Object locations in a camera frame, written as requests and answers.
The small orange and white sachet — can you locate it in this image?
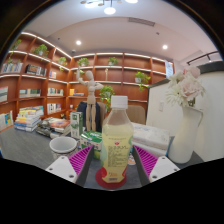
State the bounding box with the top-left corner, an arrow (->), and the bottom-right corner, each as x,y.
127,153 -> 137,167

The white vase with flowers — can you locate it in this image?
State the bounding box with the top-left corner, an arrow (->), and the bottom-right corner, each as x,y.
165,65 -> 206,164

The clear bottle with yellow drink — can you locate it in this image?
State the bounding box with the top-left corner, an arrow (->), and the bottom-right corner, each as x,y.
99,95 -> 135,184

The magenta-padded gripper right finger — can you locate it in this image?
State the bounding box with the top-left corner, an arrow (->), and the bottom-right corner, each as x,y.
132,144 -> 181,187

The black track light rail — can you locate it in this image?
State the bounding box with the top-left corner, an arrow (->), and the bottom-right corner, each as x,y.
186,50 -> 219,66

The wooden shelf unit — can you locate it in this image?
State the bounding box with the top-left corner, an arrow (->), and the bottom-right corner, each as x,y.
0,31 -> 175,133

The white tissue pack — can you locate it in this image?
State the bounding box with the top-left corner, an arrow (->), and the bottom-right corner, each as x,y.
131,122 -> 172,157

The branched ceiling lamp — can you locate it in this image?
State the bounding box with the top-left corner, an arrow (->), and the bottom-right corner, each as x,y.
79,0 -> 139,16

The colourful stack of books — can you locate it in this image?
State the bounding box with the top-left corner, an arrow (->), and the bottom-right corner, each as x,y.
13,106 -> 45,133

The beige chair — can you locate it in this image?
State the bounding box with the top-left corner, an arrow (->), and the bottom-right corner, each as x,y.
126,104 -> 147,125

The wooden artist mannequin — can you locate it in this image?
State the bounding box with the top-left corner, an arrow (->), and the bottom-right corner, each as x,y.
75,69 -> 105,132

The small green and white box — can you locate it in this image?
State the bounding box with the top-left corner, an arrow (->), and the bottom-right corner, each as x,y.
79,130 -> 104,160

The white counter with dark top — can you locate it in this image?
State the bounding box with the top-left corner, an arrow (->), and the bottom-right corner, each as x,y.
145,60 -> 224,163

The tall green and white carton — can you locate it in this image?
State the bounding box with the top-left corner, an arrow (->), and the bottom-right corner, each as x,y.
69,111 -> 84,140

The dark stack of magazines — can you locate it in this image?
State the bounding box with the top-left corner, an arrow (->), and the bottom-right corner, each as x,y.
34,116 -> 72,139

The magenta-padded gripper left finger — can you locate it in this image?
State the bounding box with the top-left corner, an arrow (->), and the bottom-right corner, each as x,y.
44,144 -> 95,188

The white triangle-patterned mug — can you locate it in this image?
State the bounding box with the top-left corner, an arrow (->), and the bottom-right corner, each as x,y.
48,135 -> 79,161

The ceiling air vent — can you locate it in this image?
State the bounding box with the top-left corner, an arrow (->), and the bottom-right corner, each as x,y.
128,17 -> 157,27

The chair with dark jacket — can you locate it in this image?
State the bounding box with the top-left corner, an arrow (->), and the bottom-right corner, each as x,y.
76,100 -> 103,133

